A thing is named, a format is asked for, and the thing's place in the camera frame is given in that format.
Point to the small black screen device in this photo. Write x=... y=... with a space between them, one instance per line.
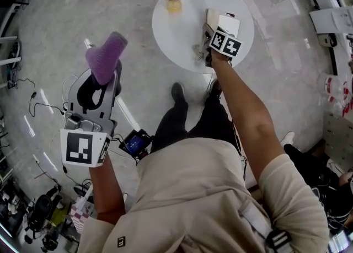
x=135 y=144

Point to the small white box device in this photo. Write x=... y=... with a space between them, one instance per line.
x=326 y=40

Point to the person's right forearm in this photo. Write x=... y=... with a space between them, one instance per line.
x=248 y=119

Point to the white desk telephone base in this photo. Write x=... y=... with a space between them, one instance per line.
x=229 y=24

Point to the person's black shoe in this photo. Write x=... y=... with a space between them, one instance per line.
x=213 y=89
x=177 y=92

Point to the pink checkered box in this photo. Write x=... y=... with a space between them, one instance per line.
x=81 y=214

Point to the white telephone handset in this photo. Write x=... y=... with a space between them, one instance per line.
x=212 y=17

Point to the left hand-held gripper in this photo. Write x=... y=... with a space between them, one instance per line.
x=78 y=147

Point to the round white side table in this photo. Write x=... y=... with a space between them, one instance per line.
x=176 y=37

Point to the white water dispenser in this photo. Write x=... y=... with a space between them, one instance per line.
x=331 y=20

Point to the clear plastic bag red print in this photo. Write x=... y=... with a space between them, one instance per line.
x=331 y=88

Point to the person's right black shoe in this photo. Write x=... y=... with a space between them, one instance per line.
x=213 y=89

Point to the yellow green bag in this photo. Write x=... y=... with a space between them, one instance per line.
x=59 y=216

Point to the person's left black shoe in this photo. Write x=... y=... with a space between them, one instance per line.
x=177 y=92

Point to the grey metal drawer cabinet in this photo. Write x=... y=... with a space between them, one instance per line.
x=339 y=136

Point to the person's beige shirt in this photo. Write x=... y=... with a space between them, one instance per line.
x=198 y=202

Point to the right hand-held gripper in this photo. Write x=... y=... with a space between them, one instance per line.
x=230 y=46

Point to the person's black trousers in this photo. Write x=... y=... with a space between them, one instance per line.
x=171 y=125

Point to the purple cloth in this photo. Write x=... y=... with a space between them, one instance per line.
x=106 y=59

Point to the long white power strip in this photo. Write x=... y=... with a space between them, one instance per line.
x=86 y=196

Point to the person's left forearm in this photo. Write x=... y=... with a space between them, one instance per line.
x=106 y=191

